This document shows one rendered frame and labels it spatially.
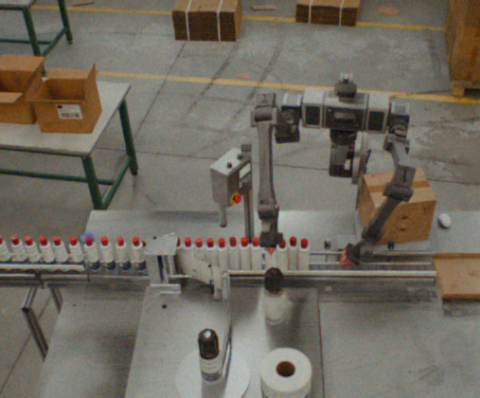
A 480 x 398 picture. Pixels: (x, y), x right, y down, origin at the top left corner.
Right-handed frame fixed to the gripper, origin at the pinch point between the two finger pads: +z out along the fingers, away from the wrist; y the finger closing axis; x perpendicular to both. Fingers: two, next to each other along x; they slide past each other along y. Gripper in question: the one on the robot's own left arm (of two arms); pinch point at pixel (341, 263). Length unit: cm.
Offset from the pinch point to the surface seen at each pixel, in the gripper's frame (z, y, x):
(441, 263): -24, -9, 45
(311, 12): 61, -424, 49
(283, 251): 8.4, 3.3, -27.9
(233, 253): 25, 3, -44
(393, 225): -20.6, -20.6, 16.7
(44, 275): 94, 6, -108
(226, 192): -2, 1, -68
